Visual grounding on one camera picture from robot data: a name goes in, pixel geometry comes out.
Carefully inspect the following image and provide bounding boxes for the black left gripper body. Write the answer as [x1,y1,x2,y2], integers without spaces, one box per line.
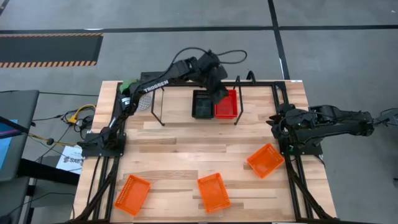
[198,50,230,94]

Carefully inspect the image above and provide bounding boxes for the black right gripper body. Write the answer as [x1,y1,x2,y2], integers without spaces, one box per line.
[273,104,301,139]

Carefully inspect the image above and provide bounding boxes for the red slotted plastic basket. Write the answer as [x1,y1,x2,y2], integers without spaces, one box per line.
[213,89,239,120]

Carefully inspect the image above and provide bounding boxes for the black slotted plastic basket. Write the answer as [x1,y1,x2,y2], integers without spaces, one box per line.
[191,89,215,120]

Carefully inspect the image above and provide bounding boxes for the orange slotted plastic basket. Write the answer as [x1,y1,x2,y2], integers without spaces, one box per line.
[197,172,232,215]
[114,174,152,217]
[246,142,285,179]

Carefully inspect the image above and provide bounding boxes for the white perforated round object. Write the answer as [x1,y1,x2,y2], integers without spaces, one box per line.
[136,92,153,112]

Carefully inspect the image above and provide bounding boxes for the green object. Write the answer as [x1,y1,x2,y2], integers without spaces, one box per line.
[119,78,139,93]

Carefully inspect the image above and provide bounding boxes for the grey object beside table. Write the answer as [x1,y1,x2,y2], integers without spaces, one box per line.
[374,108,398,127]

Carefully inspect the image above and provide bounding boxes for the white printed paper sheet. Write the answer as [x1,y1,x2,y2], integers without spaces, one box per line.
[55,145,84,175]

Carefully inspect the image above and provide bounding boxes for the black hazard-striped floor mat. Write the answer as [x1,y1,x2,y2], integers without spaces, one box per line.
[0,32,104,68]

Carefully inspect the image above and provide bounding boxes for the black cart base beam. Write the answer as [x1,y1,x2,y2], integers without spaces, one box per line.
[17,157,81,187]

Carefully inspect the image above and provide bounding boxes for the blue screen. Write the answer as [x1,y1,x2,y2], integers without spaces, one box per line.
[0,119,19,171]

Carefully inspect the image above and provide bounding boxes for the long black arm cable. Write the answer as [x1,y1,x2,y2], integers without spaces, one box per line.
[172,46,248,65]

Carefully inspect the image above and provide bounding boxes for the black metal camera frame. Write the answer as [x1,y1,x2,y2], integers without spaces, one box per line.
[150,75,245,127]

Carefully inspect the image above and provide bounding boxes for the black floor cables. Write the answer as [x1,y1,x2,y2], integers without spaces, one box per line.
[30,107,96,141]

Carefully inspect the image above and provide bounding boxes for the yellow cable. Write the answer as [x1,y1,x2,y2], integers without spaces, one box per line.
[63,103,97,124]

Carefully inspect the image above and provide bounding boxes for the thin cord with black ball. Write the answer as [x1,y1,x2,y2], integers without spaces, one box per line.
[27,132,78,147]

